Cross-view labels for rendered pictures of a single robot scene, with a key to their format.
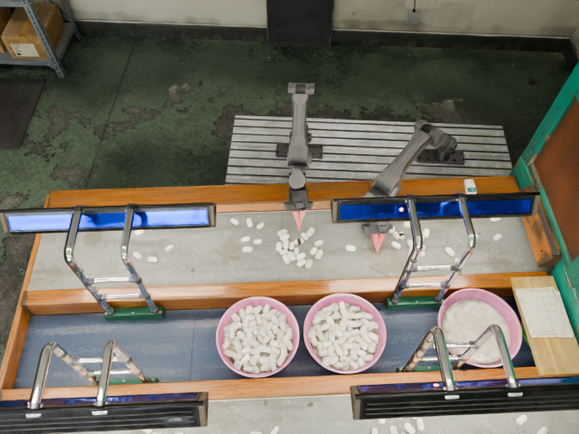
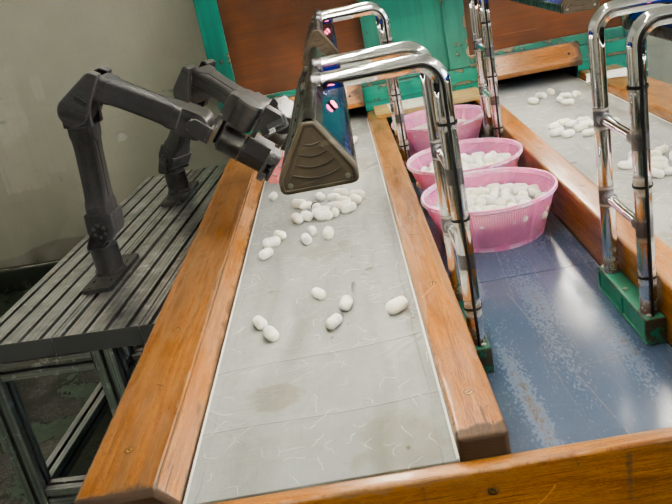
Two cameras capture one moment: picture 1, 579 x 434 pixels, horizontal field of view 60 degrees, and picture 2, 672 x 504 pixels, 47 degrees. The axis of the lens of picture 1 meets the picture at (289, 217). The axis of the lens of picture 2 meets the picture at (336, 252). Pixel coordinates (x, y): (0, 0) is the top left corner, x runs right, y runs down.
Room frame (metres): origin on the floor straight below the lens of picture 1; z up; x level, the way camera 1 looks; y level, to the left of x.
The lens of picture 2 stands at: (0.71, 1.59, 1.26)
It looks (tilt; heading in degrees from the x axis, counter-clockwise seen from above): 21 degrees down; 276
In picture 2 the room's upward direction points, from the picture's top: 11 degrees counter-clockwise
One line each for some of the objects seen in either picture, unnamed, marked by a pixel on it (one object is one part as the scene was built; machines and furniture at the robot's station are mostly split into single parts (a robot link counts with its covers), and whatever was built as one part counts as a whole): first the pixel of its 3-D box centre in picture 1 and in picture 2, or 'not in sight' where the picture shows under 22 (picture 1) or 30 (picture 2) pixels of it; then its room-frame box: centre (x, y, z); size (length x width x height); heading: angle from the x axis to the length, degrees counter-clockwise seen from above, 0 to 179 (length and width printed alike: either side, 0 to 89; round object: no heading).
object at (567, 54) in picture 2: not in sight; (531, 61); (0.26, -0.91, 0.83); 0.30 x 0.06 x 0.07; 3
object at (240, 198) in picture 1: (286, 207); (233, 261); (1.10, 0.01, 0.67); 1.81 x 0.12 x 0.19; 93
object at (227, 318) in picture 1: (258, 339); (490, 210); (0.55, 0.10, 0.72); 0.27 x 0.27 x 0.10
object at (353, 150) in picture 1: (370, 205); (244, 222); (1.13, -0.33, 0.65); 1.20 x 0.90 x 0.04; 87
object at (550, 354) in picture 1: (546, 323); (427, 102); (0.59, -0.84, 0.77); 0.33 x 0.15 x 0.01; 3
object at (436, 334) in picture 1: (451, 380); (517, 66); (0.37, -0.46, 0.90); 0.20 x 0.19 x 0.45; 93
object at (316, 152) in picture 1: (299, 145); (107, 259); (1.40, -0.04, 0.71); 0.20 x 0.07 x 0.08; 87
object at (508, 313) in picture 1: (475, 331); (439, 133); (0.58, -0.62, 0.72); 0.27 x 0.27 x 0.10
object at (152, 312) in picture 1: (121, 265); (396, 212); (0.73, 0.53, 0.90); 0.20 x 0.19 x 0.45; 93
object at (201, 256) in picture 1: (289, 246); (322, 219); (0.89, 0.00, 0.73); 1.81 x 0.30 x 0.02; 93
